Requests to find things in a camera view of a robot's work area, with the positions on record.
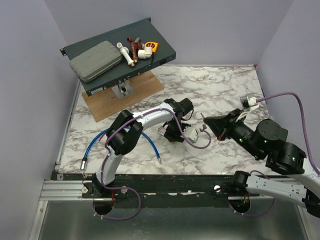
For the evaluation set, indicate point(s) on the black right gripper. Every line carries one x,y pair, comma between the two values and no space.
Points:
221,125

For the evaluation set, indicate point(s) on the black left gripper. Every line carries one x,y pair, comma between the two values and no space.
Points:
177,137

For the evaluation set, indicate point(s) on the brass padlock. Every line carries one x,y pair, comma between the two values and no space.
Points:
161,130

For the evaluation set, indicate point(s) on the silver keys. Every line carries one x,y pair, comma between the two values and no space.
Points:
204,126

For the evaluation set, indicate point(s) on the blue cable lock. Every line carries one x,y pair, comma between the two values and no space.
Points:
98,137

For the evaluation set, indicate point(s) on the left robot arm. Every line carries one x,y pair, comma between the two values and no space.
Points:
125,131

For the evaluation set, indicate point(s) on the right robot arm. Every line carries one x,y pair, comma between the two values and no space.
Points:
269,142

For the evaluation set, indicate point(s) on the white pvc elbow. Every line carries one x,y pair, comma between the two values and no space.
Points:
145,53

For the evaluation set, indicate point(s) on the wooden board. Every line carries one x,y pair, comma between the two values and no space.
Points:
105,103

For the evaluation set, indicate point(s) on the dark teal rack shelf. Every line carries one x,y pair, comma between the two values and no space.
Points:
122,72

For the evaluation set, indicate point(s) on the yellow tape measure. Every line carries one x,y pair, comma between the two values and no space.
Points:
153,45

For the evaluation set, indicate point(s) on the brown pipe valve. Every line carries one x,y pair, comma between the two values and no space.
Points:
135,45

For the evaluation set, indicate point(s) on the white pvc pipe fitting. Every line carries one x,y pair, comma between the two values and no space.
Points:
125,52

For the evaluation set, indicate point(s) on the grey plastic tool case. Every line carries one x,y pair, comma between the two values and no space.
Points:
95,61

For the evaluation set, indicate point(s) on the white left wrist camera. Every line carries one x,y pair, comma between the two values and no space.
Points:
192,134

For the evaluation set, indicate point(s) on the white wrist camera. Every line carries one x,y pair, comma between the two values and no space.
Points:
192,134
249,104

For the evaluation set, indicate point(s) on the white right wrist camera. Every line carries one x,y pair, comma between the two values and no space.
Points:
249,104

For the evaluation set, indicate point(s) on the metal shelf stand bracket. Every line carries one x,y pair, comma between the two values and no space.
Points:
122,90

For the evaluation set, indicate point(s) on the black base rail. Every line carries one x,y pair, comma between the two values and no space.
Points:
164,191

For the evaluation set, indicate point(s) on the aluminium extrusion rail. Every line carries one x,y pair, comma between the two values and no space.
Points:
63,190

